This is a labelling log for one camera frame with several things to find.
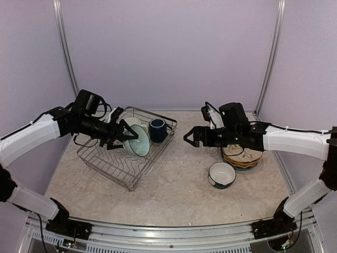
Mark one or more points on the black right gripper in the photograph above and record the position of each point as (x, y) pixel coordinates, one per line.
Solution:
(197, 130)

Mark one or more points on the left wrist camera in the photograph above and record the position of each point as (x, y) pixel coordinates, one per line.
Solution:
(114, 114)

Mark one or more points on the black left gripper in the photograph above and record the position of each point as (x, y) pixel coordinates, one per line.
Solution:
(111, 135)

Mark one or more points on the aluminium frame post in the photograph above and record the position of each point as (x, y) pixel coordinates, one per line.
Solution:
(57, 6)
(272, 56)

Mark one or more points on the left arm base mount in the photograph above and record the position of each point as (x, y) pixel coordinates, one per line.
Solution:
(62, 224)

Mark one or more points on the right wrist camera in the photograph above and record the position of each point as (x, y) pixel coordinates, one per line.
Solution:
(212, 117)

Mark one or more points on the left aluminium frame post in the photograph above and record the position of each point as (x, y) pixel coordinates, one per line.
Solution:
(57, 6)

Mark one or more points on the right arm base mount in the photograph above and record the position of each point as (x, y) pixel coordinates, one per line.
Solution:
(279, 224)

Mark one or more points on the cream bird pattern plate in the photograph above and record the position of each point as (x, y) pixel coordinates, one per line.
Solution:
(237, 154)

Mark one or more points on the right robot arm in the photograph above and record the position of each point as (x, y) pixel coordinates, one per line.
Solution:
(230, 125)

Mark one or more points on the dark blue mug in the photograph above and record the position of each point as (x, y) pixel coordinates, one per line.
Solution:
(157, 130)

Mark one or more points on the white ceramic mug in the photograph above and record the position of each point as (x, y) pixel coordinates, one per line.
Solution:
(136, 121)

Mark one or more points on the navy white bowl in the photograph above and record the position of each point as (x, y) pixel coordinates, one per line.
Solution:
(221, 175)

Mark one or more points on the yellow dotted plate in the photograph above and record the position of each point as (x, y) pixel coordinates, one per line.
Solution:
(239, 164)
(247, 159)

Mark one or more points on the right aluminium frame post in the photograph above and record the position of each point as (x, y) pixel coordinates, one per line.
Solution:
(272, 56)

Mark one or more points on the blue dotted plate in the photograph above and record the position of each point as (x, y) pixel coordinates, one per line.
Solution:
(237, 168)

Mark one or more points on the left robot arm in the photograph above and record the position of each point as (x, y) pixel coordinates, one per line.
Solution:
(90, 115)

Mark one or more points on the wire dish rack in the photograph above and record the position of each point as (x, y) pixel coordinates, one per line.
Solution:
(122, 168)

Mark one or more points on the aluminium front rail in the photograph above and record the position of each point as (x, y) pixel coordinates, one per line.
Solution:
(113, 237)

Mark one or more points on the clear glass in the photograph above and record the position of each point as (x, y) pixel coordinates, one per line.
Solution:
(212, 151)

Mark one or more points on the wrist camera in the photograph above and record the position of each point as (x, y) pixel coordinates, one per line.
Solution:
(114, 114)
(212, 117)

